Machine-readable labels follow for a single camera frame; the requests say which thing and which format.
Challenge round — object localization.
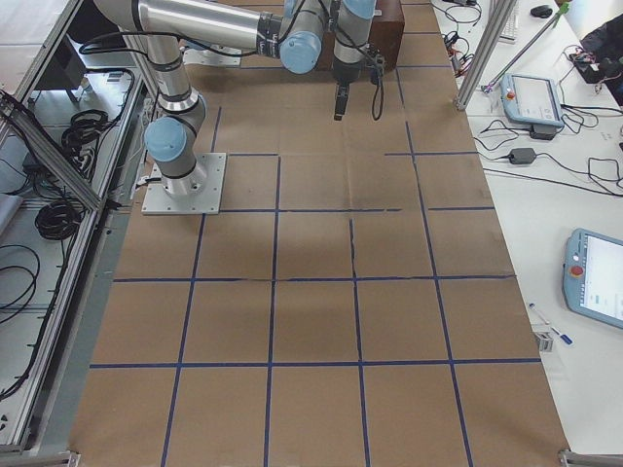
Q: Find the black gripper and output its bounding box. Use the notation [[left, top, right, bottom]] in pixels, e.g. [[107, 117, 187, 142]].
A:
[[332, 42, 385, 121]]

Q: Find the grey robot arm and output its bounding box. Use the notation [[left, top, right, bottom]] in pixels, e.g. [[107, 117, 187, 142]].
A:
[[95, 1, 385, 199]]

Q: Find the dark wooden drawer cabinet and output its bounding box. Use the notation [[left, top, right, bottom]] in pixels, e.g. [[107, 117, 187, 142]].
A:
[[315, 0, 405, 71]]

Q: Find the black power adapter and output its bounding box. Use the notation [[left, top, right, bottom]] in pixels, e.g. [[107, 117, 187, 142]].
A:
[[508, 148, 536, 165]]

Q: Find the teach pendant with screen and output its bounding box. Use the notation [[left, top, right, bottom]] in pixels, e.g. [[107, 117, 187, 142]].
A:
[[499, 73, 564, 128]]

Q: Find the black computer mouse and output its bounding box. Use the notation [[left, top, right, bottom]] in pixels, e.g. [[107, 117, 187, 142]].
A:
[[530, 5, 553, 18]]

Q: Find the small grey metal clip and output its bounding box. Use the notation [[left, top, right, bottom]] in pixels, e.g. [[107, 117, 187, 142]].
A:
[[533, 331, 554, 353]]

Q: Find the blue and white pen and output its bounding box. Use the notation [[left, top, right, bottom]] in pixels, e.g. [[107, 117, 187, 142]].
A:
[[529, 303, 573, 345]]

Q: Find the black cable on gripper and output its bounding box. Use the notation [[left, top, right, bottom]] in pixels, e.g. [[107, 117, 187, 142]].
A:
[[370, 67, 385, 122]]

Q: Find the aluminium frame post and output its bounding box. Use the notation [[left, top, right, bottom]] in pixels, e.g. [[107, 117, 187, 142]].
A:
[[455, 0, 516, 111]]

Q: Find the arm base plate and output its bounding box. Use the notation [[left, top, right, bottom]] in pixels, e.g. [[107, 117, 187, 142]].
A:
[[141, 153, 227, 215]]

